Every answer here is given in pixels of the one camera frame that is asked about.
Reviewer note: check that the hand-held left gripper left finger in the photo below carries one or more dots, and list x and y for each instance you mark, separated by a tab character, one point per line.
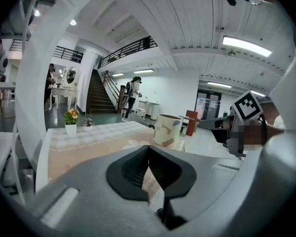
93	181

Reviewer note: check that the long ceiling light panel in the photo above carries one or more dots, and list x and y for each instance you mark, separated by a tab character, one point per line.
143	70
246	46
219	84

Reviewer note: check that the reddish brown box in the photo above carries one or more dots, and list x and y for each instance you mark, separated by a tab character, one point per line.
192	122

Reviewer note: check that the cream patterned container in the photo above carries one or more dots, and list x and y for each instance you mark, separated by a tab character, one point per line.
167	131

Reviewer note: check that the checked beige tablecloth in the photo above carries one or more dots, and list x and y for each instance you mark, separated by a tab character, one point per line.
101	142

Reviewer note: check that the dark wooden staircase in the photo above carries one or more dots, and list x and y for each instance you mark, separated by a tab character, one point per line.
99	95

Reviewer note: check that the black balcony railing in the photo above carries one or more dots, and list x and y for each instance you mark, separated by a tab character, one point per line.
128	49

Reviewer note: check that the dark glass double door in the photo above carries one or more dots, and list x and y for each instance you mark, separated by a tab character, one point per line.
208	105

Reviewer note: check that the white low cabinet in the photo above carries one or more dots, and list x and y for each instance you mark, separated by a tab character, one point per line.
149	108

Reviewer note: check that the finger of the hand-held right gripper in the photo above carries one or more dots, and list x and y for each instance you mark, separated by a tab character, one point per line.
220	135
215	123

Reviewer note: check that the potted orange flower plant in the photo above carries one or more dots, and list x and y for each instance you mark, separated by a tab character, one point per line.
71	122

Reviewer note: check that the white vanity table with mirror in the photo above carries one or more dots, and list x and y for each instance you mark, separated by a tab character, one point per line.
65	90

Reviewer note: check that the round ceiling spotlight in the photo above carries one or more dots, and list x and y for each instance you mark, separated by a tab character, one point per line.
73	22

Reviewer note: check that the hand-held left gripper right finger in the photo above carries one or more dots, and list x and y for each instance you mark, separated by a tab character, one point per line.
202	176

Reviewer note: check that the small potted succulent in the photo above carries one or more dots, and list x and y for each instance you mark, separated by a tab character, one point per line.
88	125

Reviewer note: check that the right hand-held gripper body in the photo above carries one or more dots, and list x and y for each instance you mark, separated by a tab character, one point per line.
247	107

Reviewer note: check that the person's right forearm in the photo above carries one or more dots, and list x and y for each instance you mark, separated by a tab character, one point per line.
275	132

